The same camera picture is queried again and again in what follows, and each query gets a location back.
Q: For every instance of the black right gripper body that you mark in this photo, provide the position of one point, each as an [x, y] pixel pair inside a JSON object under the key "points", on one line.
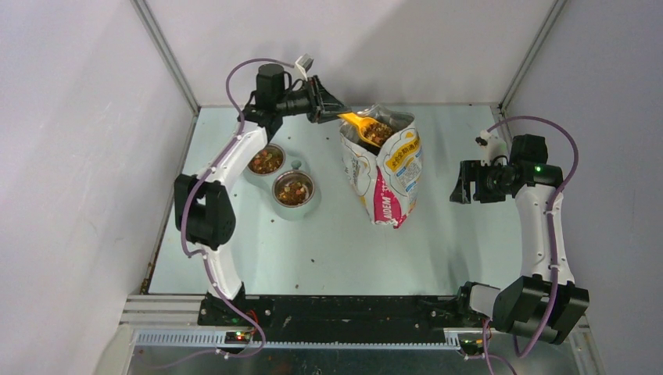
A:
{"points": [[490, 180]]}

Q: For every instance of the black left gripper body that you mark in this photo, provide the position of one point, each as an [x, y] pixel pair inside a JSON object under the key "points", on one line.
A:
{"points": [[316, 107]]}

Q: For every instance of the orange plastic scoop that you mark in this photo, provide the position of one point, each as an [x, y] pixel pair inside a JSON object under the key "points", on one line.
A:
{"points": [[358, 122]]}

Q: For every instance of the white yellow pet food bag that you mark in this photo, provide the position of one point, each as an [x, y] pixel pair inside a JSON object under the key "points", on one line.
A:
{"points": [[387, 179]]}

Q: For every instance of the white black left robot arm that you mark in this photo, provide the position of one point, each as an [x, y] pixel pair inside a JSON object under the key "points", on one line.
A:
{"points": [[203, 211]]}

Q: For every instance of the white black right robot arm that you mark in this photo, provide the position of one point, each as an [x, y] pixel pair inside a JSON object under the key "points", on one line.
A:
{"points": [[544, 302]]}

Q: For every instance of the brown kibble in scoop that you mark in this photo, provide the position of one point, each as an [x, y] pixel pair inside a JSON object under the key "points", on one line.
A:
{"points": [[377, 133]]}

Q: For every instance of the kibble in small bowl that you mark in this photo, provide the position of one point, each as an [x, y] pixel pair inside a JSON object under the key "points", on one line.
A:
{"points": [[266, 161]]}

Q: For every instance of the small steel bowl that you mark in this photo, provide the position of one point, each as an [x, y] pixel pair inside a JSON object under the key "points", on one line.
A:
{"points": [[268, 146]]}

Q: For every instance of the steel bowl in green stand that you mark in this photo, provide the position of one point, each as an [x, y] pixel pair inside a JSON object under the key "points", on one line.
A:
{"points": [[293, 169]]}

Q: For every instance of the kibble in stand bowl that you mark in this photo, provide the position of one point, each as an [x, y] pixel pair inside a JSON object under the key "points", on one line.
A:
{"points": [[293, 193]]}

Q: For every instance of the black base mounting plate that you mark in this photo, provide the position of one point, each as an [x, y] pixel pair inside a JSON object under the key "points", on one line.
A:
{"points": [[345, 318]]}

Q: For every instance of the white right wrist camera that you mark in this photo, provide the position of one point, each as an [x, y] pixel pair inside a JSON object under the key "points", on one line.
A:
{"points": [[494, 149]]}

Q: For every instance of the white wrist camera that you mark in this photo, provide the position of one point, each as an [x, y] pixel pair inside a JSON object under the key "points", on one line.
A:
{"points": [[303, 64], [494, 149]]}

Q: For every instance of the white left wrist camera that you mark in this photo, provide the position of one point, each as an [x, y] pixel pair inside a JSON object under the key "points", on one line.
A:
{"points": [[303, 64]]}

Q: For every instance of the aluminium frame post right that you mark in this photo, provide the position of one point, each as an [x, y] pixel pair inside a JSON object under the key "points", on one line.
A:
{"points": [[533, 50]]}

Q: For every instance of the aluminium frame post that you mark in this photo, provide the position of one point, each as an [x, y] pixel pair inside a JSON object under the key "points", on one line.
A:
{"points": [[166, 53], [533, 50]]}

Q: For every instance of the aluminium frame post left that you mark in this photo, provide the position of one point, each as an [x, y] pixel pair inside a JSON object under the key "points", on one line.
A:
{"points": [[166, 53]]}

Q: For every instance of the grey slotted cable duct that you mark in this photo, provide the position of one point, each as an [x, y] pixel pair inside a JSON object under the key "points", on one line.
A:
{"points": [[220, 339]]}

